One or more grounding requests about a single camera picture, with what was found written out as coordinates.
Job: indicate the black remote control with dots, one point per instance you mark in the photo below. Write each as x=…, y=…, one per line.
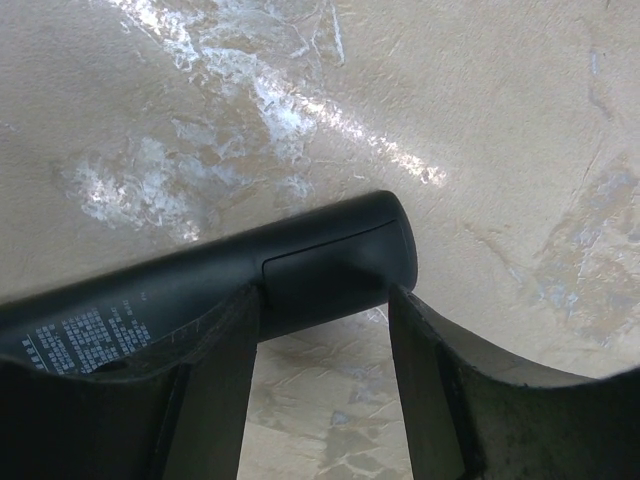
x=80, y=327

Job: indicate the black battery compartment cover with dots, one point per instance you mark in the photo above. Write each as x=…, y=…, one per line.
x=337, y=279

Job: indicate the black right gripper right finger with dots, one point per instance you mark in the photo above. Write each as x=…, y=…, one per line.
x=473, y=410

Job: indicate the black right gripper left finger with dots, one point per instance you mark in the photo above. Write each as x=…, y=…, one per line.
x=175, y=409

